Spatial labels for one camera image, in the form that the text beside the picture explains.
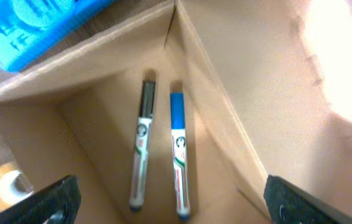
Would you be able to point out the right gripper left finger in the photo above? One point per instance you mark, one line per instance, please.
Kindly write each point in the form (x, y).
(57, 203)

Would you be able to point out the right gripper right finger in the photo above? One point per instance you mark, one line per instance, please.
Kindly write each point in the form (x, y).
(287, 203)

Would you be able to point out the yellow adhesive tape roll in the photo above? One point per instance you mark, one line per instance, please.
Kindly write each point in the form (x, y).
(14, 186)

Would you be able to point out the brown cardboard box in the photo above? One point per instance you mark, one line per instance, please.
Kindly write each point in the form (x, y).
(267, 88)

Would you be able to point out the black whiteboard marker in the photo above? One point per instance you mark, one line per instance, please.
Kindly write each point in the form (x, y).
(141, 149)

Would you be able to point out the blue whiteboard marker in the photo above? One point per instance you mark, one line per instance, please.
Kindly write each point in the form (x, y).
(179, 155)

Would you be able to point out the blue whiteboard eraser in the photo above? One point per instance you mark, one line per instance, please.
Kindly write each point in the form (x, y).
(28, 28)

